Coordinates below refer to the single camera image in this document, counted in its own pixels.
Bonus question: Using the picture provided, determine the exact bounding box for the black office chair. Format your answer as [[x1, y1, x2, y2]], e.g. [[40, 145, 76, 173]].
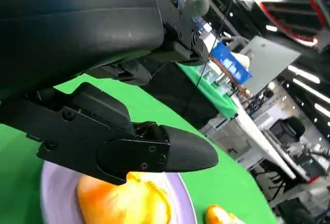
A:
[[269, 116, 307, 142]]

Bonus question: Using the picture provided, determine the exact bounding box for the cream rounded object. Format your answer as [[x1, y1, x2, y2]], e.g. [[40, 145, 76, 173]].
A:
[[231, 52, 251, 68]]

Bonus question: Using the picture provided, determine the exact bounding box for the black backdrop curtain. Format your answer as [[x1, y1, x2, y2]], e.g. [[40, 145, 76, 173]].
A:
[[143, 62, 224, 130]]

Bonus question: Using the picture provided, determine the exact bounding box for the lilac plate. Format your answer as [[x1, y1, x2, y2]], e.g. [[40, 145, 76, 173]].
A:
[[40, 159, 198, 224]]

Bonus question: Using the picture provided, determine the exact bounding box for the thin black hanging cable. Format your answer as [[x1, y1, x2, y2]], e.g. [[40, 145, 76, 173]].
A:
[[182, 0, 244, 118]]

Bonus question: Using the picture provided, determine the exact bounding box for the green table cloth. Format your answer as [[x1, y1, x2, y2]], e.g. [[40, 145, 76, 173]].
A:
[[0, 62, 278, 224]]

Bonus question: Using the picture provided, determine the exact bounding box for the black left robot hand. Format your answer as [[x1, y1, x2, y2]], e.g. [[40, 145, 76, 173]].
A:
[[0, 0, 220, 186]]

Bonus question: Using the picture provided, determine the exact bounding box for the grey background robot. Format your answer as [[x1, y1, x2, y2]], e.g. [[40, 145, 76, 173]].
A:
[[286, 141, 330, 163]]

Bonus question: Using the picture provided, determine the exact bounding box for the blue storage bin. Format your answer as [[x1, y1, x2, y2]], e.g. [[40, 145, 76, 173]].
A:
[[209, 41, 254, 84]]

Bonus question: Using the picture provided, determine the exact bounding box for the orange and white bread roll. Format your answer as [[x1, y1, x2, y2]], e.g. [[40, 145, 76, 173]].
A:
[[76, 171, 173, 224], [205, 204, 248, 224]]

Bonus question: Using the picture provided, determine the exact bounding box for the grey flat panel board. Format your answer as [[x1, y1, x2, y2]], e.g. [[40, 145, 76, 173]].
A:
[[238, 36, 302, 94]]

